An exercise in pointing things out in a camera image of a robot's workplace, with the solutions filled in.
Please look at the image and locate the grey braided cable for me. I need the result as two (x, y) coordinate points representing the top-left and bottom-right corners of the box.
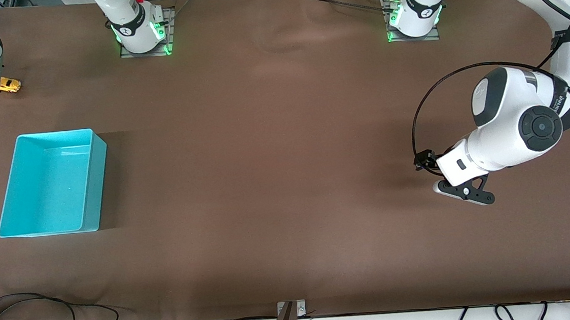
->
(300, 0), (392, 21)

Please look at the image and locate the yellow beetle toy car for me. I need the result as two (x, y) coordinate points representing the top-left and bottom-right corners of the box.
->
(0, 76), (22, 94)

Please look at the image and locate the small metal bracket plate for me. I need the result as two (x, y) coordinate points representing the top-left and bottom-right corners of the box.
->
(276, 299), (307, 319)

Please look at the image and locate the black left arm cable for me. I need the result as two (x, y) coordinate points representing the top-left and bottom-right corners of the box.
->
(401, 0), (570, 178)

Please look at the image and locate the turquoise plastic bin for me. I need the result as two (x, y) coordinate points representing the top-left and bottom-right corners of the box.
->
(0, 127), (114, 240)

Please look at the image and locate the thin grey cable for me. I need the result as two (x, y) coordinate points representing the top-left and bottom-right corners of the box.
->
(170, 0), (196, 23)

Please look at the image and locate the brown table cover sheet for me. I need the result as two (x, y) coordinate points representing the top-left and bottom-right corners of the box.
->
(0, 0), (570, 320)

